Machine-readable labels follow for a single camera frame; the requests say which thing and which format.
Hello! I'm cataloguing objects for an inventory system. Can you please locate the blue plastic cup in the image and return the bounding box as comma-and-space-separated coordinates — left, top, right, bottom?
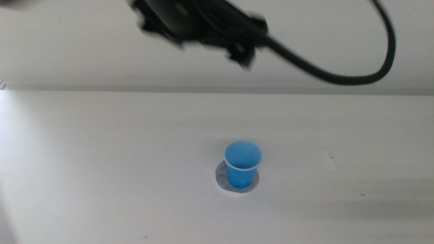
223, 140, 264, 189

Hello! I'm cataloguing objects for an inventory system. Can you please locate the round grey cup mat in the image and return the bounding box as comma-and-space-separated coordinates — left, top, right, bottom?
215, 160, 260, 194

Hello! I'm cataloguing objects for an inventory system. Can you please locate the black corrugated cable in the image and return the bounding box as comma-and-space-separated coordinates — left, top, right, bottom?
266, 0, 397, 86

